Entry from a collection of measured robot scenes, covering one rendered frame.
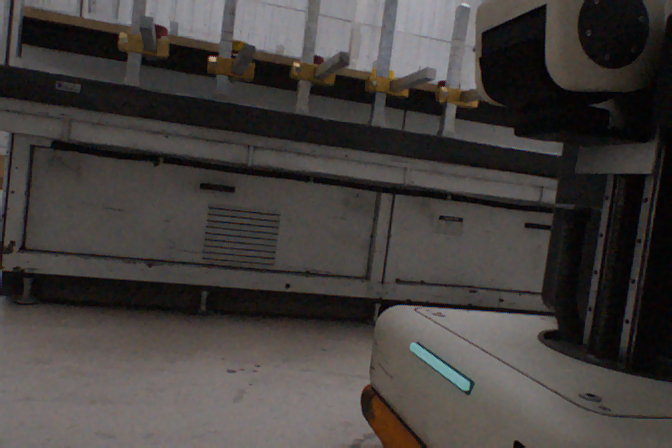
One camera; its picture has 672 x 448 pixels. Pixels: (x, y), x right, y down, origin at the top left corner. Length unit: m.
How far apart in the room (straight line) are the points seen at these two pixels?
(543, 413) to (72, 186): 1.69
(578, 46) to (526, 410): 0.44
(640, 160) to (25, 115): 1.54
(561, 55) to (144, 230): 1.56
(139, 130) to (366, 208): 0.85
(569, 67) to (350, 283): 1.49
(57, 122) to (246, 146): 0.53
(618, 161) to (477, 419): 0.44
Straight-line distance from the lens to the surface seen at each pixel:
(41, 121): 1.88
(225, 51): 1.86
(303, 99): 1.87
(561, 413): 0.70
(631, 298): 0.98
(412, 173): 2.00
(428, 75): 1.70
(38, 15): 2.07
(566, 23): 0.82
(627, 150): 0.97
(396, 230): 2.20
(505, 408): 0.75
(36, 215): 2.12
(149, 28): 1.57
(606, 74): 0.85
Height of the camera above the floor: 0.48
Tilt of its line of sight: 3 degrees down
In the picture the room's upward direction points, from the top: 7 degrees clockwise
